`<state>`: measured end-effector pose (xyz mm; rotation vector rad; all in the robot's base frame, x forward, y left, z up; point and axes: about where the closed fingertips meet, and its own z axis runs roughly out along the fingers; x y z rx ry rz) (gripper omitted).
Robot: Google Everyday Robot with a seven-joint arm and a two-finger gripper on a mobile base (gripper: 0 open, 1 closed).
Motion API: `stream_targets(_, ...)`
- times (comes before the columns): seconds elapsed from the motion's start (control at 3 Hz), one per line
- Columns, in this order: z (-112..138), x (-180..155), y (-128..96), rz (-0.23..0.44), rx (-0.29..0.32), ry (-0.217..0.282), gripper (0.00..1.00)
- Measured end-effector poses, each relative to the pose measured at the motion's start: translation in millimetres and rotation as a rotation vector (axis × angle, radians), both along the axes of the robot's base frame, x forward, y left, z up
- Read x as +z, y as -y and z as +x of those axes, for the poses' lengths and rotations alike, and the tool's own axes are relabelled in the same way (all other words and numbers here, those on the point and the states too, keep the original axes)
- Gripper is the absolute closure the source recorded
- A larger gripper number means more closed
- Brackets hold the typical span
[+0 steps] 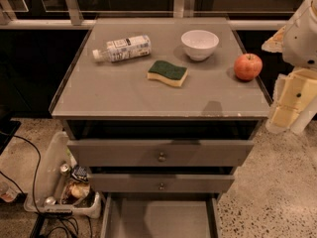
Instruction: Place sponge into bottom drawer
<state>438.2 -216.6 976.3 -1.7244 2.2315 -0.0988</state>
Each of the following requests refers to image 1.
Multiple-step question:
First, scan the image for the grey bottom drawer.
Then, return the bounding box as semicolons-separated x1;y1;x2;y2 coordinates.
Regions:
100;194;222;238

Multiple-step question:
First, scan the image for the grey middle drawer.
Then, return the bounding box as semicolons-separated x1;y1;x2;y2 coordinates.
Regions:
88;174;234;193

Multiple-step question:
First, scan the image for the small bottle on floor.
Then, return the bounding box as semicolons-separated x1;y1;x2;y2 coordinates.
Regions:
0;181;18;203

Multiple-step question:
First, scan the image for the crumpled snack wrapper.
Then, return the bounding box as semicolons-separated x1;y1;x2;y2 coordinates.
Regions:
60;180;90;205

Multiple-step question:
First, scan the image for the silver drink can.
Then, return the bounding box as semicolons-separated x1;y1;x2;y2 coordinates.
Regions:
59;163;71;177

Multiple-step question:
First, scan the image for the grey top drawer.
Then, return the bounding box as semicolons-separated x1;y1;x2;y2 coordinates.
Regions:
67;140;254;168

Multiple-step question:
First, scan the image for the grey drawer cabinet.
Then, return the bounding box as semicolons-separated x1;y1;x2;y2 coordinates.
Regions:
49;16;273;238

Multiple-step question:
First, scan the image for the red apple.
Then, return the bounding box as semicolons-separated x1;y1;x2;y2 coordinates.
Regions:
234;54;263;81

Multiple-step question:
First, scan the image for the metal window railing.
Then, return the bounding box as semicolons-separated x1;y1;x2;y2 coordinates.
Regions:
0;0;317;31

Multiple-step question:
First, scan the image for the grey drawer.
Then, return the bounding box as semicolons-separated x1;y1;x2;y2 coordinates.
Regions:
100;194;222;238
88;174;234;193
67;140;254;168

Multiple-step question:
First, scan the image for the blue patterned snack bag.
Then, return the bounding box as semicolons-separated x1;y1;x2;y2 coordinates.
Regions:
71;165;88;182

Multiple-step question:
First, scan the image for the clear plastic storage bin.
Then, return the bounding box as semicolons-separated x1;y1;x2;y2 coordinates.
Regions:
24;132;101;219

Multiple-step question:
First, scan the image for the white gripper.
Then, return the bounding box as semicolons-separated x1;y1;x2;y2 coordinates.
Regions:
265;67;317;133

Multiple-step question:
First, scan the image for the white cylindrical post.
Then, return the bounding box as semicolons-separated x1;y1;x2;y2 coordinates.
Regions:
290;96;317;134

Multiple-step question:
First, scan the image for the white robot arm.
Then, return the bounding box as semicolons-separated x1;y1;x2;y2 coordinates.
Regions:
262;0;317;134

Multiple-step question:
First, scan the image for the clear plastic water bottle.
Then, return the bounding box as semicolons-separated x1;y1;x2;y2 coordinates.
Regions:
92;35;152;62

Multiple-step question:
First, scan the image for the green yellow sponge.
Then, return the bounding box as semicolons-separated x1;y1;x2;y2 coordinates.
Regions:
147;60;188;87

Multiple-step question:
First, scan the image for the white bowl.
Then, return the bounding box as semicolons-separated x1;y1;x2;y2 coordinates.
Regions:
181;30;219;61

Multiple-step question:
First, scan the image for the black power cable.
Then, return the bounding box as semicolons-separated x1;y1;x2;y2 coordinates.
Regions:
0;131;94;238

